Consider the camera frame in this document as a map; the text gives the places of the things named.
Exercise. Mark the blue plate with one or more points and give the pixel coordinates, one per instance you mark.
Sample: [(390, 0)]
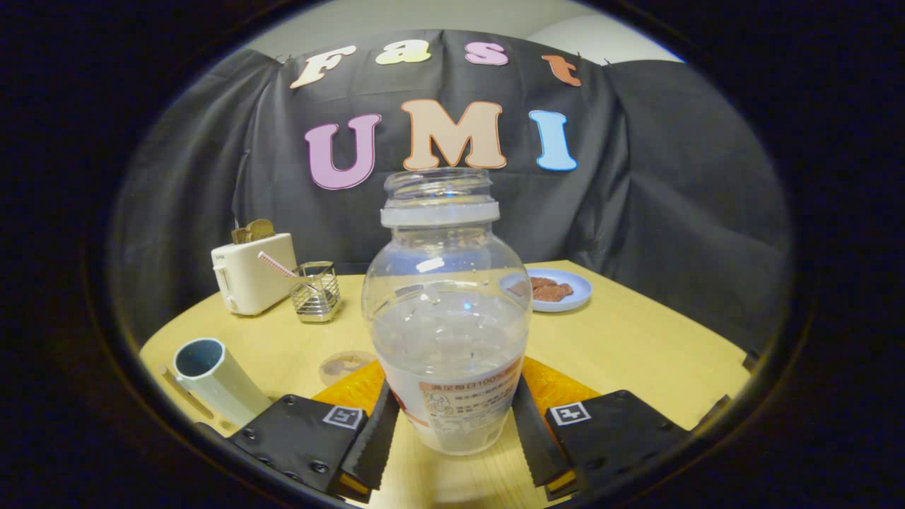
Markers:
[(576, 286)]

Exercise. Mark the brown toast slice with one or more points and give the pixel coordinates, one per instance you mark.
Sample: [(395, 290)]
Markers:
[(240, 235), (261, 229)]

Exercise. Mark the clear plastic juice bottle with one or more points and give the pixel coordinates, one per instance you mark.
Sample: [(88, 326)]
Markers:
[(445, 318)]

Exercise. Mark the wooden table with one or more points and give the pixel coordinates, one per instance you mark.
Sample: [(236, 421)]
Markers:
[(636, 353)]

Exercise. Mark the brown meat piece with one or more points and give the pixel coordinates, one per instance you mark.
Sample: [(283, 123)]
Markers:
[(543, 283), (555, 293)]

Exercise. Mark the white toaster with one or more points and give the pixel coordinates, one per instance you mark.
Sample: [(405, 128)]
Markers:
[(251, 279)]

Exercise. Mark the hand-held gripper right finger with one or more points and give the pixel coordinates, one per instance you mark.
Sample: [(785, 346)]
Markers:
[(537, 445)]

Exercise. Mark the round wooden coaster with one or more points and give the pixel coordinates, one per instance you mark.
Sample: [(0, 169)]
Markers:
[(343, 367)]

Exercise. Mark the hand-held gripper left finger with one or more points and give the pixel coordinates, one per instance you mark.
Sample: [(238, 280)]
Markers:
[(375, 445)]

